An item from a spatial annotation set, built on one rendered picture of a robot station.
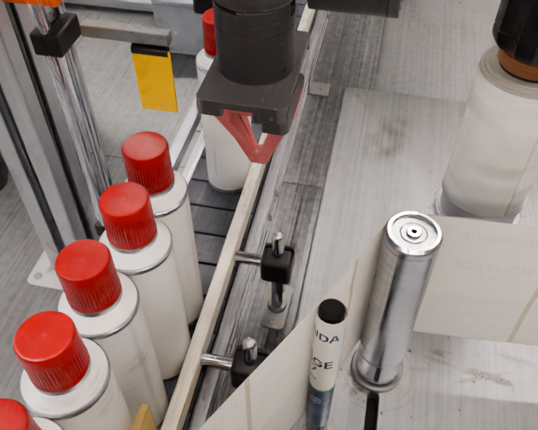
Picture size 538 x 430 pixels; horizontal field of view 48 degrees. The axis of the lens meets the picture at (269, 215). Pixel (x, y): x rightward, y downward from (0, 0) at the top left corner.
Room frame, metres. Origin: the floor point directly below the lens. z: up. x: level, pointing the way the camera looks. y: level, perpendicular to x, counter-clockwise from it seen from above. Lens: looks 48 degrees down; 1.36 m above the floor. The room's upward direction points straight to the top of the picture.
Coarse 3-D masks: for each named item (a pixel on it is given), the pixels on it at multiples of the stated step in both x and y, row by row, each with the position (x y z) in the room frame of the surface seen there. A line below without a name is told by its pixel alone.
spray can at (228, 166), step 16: (208, 16) 0.49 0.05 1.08; (208, 32) 0.48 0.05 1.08; (208, 48) 0.48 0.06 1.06; (208, 64) 0.48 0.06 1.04; (208, 128) 0.48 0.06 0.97; (224, 128) 0.47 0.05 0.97; (208, 144) 0.48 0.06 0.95; (224, 144) 0.47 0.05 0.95; (208, 160) 0.48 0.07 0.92; (224, 160) 0.47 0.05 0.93; (240, 160) 0.48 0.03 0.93; (208, 176) 0.49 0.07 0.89; (224, 176) 0.47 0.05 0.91; (240, 176) 0.47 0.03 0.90; (224, 192) 0.47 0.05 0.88
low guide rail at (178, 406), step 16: (304, 16) 0.80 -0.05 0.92; (256, 176) 0.46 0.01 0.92; (256, 192) 0.45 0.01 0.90; (240, 208) 0.42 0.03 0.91; (240, 224) 0.39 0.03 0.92; (240, 240) 0.38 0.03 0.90; (224, 256) 0.35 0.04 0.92; (224, 272) 0.33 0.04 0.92; (224, 288) 0.32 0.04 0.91; (208, 304) 0.30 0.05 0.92; (208, 320) 0.28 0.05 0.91; (192, 336) 0.27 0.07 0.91; (208, 336) 0.27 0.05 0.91; (192, 352) 0.25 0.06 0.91; (192, 368) 0.24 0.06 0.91; (176, 384) 0.22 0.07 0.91; (192, 384) 0.23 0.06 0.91; (176, 400) 0.21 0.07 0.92; (176, 416) 0.20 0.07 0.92
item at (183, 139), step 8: (192, 104) 0.53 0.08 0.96; (192, 112) 0.51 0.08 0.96; (184, 120) 0.50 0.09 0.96; (192, 120) 0.50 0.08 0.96; (200, 120) 0.52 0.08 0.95; (184, 128) 0.49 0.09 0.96; (192, 128) 0.49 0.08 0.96; (176, 136) 0.47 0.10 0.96; (184, 136) 0.47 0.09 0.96; (192, 136) 0.49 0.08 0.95; (176, 144) 0.46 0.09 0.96; (184, 144) 0.46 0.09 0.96; (176, 152) 0.45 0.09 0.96; (184, 152) 0.46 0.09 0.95; (176, 160) 0.44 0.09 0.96; (176, 168) 0.43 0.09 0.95
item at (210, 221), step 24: (312, 24) 0.84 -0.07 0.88; (192, 192) 0.47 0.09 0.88; (216, 192) 0.47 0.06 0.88; (240, 192) 0.47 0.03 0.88; (192, 216) 0.44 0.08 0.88; (216, 216) 0.44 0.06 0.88; (216, 240) 0.40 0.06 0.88; (216, 264) 0.37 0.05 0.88; (216, 336) 0.31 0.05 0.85; (168, 384) 0.24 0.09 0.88; (192, 408) 0.22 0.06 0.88
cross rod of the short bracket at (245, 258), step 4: (236, 252) 0.36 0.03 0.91; (240, 252) 0.36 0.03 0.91; (244, 252) 0.36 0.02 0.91; (236, 256) 0.36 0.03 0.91; (240, 256) 0.36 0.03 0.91; (244, 256) 0.36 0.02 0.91; (248, 256) 0.36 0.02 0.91; (252, 256) 0.36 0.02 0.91; (256, 256) 0.36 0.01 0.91; (260, 256) 0.36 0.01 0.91; (236, 260) 0.36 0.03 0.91; (240, 260) 0.35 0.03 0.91; (244, 260) 0.35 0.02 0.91; (248, 260) 0.35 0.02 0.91; (252, 260) 0.35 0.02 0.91; (256, 260) 0.35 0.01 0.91; (260, 260) 0.35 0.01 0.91; (252, 264) 0.35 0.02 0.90; (256, 264) 0.35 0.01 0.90
